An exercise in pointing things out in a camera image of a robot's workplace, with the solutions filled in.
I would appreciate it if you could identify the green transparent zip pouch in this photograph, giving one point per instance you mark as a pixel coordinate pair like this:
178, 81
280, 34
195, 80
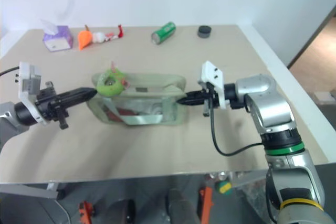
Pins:
147, 103

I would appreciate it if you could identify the orange clamp tool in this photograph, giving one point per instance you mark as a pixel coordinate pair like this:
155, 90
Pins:
207, 204
84, 212

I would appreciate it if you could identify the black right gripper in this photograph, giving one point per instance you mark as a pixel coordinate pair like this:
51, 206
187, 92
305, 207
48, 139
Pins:
213, 98

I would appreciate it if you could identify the white box on floor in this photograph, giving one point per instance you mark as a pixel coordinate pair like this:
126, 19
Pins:
320, 96

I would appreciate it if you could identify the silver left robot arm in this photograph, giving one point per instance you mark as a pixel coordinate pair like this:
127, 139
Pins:
9, 119

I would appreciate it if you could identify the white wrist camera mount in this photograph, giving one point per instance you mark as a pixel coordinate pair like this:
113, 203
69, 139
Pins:
213, 75
28, 77

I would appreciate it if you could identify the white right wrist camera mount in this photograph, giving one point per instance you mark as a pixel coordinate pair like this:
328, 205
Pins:
213, 75

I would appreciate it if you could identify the red item inside pouch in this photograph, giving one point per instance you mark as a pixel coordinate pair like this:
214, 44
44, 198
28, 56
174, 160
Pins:
122, 113

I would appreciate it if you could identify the green yellow round knob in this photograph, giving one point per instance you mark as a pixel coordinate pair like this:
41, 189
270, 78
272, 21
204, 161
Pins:
223, 187

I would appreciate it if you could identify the grey metal frame panel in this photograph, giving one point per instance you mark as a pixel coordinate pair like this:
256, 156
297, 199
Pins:
26, 191

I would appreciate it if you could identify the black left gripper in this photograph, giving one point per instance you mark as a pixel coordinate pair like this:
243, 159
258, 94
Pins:
50, 103

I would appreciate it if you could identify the white plush toy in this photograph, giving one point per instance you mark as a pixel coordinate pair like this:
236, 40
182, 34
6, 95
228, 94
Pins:
97, 37

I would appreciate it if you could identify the green drink can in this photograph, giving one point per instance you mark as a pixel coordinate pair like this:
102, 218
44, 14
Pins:
163, 32

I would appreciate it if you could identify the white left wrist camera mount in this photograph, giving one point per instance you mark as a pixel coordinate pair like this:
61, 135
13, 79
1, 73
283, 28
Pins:
28, 77

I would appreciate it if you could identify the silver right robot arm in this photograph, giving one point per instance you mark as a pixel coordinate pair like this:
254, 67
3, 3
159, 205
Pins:
270, 103

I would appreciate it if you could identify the orange carrot plush toy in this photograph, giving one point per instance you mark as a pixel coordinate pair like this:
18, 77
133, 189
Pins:
84, 39

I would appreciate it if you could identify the black round tape roll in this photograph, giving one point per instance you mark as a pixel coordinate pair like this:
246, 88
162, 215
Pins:
204, 31

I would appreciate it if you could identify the purple tissue box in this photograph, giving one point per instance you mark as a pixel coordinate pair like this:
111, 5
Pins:
59, 39

